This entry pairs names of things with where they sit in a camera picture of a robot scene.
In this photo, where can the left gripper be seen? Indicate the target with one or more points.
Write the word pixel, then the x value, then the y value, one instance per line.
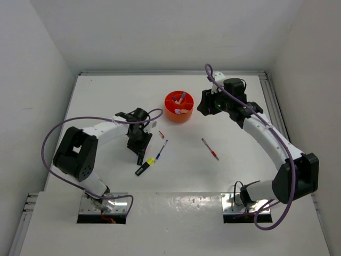
pixel 140 147

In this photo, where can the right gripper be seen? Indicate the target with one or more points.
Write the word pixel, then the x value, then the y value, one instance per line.
pixel 205 106

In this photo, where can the pink highlighter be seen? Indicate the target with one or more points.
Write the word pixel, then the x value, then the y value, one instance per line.
pixel 140 158

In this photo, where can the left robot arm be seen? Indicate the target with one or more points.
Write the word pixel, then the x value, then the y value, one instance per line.
pixel 76 153

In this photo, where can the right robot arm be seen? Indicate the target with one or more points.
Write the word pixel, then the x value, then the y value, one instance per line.
pixel 298 172

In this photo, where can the blue capped pen in container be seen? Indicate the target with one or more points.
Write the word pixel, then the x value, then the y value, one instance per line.
pixel 181 98

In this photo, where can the orange round container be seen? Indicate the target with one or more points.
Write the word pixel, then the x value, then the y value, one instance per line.
pixel 179 106

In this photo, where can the yellow highlighter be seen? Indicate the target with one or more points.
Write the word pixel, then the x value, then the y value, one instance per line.
pixel 145 166

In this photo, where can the red pen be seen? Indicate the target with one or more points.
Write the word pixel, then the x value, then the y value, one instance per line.
pixel 209 148

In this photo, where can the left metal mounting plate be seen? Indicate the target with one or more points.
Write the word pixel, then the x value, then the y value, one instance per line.
pixel 90 206

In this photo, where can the metal mounting plate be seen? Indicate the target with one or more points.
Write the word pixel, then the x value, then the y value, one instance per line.
pixel 232 205
pixel 90 206

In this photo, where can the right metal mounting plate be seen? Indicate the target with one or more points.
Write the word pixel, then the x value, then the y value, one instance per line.
pixel 232 205

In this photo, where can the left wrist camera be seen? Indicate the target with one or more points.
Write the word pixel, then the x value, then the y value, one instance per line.
pixel 150 126

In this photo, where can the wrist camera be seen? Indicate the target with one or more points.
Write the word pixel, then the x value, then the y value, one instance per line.
pixel 150 126
pixel 219 78

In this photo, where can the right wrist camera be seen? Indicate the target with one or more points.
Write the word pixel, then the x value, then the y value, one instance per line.
pixel 219 78

